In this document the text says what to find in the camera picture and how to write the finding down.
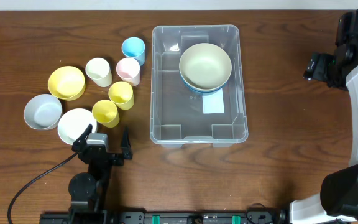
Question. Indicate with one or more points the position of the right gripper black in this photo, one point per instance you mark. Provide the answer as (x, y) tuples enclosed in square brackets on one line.
[(317, 66)]

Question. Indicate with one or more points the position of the yellow cup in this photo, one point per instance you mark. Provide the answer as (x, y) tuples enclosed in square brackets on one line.
[(105, 112), (122, 95)]

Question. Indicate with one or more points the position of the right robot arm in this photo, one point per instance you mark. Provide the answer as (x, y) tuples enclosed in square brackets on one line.
[(337, 200)]

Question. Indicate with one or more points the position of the pink cup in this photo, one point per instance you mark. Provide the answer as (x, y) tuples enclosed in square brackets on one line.
[(128, 69)]

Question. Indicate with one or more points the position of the white label in container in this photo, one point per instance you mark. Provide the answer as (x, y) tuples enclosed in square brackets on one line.
[(213, 102)]

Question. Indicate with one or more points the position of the white bowl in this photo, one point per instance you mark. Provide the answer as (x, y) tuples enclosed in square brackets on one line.
[(73, 123)]

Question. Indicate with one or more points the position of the light blue cup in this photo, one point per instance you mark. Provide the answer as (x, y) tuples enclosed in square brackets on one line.
[(134, 47)]

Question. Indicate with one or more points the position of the cream cup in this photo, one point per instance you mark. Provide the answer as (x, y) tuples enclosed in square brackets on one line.
[(98, 69)]

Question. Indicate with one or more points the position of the beige bowl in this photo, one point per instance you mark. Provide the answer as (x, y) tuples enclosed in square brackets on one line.
[(205, 66)]

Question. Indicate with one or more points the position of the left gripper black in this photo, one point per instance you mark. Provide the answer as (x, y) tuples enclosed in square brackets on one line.
[(117, 161)]

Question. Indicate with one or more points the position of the dark blue bowl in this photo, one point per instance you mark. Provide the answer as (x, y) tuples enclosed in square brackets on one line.
[(204, 92), (212, 90)]

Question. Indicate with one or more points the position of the clear plastic storage container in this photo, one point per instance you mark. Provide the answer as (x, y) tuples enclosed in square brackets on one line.
[(176, 113)]

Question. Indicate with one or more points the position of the yellow bowl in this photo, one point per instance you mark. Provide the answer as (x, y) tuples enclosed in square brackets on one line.
[(67, 83)]

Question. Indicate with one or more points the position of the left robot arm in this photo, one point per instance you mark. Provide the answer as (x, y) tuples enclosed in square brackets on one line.
[(88, 189)]

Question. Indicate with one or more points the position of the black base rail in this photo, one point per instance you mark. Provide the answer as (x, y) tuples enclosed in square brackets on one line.
[(254, 216)]

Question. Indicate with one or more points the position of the grey bowl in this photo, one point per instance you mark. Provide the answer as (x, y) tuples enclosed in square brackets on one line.
[(43, 112)]

